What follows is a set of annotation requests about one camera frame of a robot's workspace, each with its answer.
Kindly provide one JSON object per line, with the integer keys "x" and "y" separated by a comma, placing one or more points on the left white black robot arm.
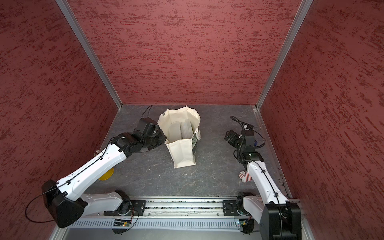
{"x": 66, "y": 199}

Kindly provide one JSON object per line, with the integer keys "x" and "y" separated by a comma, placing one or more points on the right aluminium corner post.
{"x": 291, "y": 35}

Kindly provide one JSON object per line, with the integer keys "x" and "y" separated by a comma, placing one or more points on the yellow pencil cup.
{"x": 107, "y": 175}

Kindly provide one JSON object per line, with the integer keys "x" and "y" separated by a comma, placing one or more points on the aluminium corner post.
{"x": 291, "y": 35}
{"x": 81, "y": 36}

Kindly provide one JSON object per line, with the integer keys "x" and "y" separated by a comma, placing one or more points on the left small circuit board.
{"x": 122, "y": 223}

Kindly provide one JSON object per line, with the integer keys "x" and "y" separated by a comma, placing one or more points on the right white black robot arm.
{"x": 277, "y": 217}

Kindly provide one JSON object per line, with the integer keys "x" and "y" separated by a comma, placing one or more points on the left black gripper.
{"x": 162, "y": 138}

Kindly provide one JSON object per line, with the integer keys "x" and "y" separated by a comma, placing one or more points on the cream canvas tote bag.
{"x": 181, "y": 151}

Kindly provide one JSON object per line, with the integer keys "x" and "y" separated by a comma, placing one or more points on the left aluminium corner post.
{"x": 81, "y": 36}

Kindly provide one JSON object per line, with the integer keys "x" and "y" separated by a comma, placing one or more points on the aluminium front rail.
{"x": 199, "y": 207}

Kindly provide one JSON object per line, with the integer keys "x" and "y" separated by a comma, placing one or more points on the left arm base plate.
{"x": 133, "y": 207}

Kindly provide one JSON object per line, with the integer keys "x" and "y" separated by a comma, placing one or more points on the red white striped sock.
{"x": 245, "y": 177}

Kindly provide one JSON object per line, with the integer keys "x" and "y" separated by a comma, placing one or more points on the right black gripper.
{"x": 235, "y": 136}

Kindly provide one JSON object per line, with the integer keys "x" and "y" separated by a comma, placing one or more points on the right small circuit board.
{"x": 241, "y": 223}

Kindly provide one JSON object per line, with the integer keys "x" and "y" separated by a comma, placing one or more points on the frosted translucent pencil case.
{"x": 175, "y": 133}

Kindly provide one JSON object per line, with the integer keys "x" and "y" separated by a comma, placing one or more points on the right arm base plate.
{"x": 232, "y": 208}

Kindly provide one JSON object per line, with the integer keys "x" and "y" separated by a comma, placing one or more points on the small circuit board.
{"x": 122, "y": 223}
{"x": 241, "y": 223}

